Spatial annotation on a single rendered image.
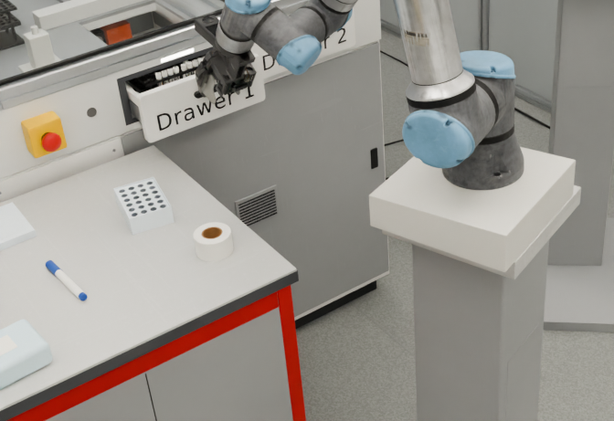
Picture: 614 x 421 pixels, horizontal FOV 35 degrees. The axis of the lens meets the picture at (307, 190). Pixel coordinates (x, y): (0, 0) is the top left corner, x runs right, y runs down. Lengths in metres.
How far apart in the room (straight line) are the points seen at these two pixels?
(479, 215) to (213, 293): 0.48
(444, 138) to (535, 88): 2.24
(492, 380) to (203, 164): 0.83
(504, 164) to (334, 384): 1.02
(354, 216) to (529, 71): 1.38
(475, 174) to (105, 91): 0.81
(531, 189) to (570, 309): 1.04
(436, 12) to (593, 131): 1.20
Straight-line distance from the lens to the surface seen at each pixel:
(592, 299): 2.85
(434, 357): 2.08
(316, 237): 2.61
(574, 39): 2.58
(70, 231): 1.96
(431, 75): 1.60
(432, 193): 1.80
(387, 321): 2.79
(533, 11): 3.73
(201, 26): 1.96
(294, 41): 1.74
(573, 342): 2.75
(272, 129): 2.37
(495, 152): 1.79
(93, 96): 2.12
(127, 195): 1.97
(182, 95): 2.08
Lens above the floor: 1.83
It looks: 33 degrees down
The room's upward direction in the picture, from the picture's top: 5 degrees counter-clockwise
